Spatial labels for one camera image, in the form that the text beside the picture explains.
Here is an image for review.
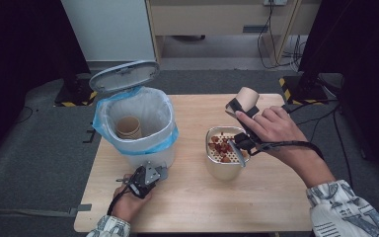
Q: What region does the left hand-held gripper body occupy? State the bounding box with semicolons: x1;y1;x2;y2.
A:
116;161;163;199

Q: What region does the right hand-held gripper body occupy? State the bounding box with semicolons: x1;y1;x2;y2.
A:
227;131;265;168

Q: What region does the brown paper cup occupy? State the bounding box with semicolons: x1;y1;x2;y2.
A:
115;116;143;140
235;86;261;115

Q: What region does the pile of red food scraps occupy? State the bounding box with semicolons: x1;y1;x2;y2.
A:
207;132;250;164

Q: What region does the beige strainer container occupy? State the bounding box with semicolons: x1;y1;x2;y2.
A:
205;125;252;182

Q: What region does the white pedal trash can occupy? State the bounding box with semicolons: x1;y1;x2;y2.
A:
89;59;179;173

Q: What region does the person's right hand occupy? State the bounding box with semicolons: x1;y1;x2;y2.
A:
235;106;314;166

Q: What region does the person's left hand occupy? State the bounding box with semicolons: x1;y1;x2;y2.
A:
111;182;154;224

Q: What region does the blue trash bag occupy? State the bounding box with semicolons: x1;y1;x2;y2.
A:
92;86;180;156

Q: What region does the black stand striped base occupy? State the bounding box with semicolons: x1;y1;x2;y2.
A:
53;58;99;108
278;70;331;106

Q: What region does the grey floor tape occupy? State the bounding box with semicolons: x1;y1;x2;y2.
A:
68;203;93;218

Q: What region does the black floor tape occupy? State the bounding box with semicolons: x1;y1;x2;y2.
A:
82;122;97;144

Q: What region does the light wooden desk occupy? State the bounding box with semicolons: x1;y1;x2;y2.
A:
145;0;322;68

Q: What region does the black curtain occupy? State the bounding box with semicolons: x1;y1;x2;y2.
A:
0;0;92;167
297;0;379;186

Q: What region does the white cabinet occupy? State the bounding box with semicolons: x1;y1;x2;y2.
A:
60;0;156;62

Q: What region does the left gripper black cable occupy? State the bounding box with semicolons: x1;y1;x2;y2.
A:
107;189;129;217

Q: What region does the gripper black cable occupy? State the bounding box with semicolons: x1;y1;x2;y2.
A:
107;189;129;217
250;140;326;162

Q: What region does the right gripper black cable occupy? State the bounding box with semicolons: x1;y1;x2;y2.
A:
250;140;326;162

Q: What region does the black floor cable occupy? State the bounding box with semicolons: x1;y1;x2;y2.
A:
333;108;354;189
13;106;35;124
284;98;340;115

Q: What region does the bundle of cables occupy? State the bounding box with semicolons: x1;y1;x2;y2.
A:
280;35;306;72

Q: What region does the black hanging cable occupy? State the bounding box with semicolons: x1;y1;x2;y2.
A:
257;0;279;69

